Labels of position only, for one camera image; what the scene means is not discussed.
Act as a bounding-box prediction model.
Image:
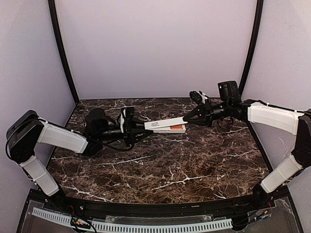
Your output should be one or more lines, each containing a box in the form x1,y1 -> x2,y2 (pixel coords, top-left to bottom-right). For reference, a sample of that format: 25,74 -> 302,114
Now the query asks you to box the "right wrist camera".
190,91 -> 211,104

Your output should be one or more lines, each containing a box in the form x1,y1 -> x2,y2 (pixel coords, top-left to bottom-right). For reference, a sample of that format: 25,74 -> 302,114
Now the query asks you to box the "right black frame post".
239,0 -> 264,95

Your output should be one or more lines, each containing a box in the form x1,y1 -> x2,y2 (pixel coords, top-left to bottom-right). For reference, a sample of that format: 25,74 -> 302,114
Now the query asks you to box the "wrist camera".
120,107 -> 135,133
190,91 -> 211,104

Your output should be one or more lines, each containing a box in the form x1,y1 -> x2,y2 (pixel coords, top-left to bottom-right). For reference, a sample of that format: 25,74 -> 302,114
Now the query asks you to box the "white battery cover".
144,117 -> 187,130

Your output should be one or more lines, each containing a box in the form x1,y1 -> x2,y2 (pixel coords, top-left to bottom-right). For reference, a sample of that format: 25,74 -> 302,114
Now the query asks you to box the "black frame post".
239,0 -> 264,95
48,0 -> 80,105

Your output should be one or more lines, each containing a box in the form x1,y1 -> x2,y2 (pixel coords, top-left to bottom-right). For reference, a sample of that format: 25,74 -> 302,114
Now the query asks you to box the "white slotted cable duct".
32,207 -> 233,233

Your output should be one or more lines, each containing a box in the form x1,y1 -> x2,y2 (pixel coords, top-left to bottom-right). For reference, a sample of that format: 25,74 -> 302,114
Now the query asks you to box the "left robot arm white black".
5,107 -> 153,197

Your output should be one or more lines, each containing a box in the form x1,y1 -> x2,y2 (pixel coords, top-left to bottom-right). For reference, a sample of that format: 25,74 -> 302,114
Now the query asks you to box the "orange battery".
170,125 -> 183,130

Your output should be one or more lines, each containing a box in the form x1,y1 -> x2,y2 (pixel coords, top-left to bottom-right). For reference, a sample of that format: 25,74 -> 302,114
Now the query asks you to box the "white remote control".
152,124 -> 186,134

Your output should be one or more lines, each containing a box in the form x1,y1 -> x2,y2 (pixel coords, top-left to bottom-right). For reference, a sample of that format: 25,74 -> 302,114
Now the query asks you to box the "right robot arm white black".
183,81 -> 311,194

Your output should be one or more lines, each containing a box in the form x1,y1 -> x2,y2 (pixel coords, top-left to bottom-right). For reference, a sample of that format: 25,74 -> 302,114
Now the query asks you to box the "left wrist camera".
120,107 -> 135,133

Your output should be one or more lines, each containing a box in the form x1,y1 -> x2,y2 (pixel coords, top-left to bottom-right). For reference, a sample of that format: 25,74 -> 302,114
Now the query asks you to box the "left black frame post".
48,0 -> 80,105

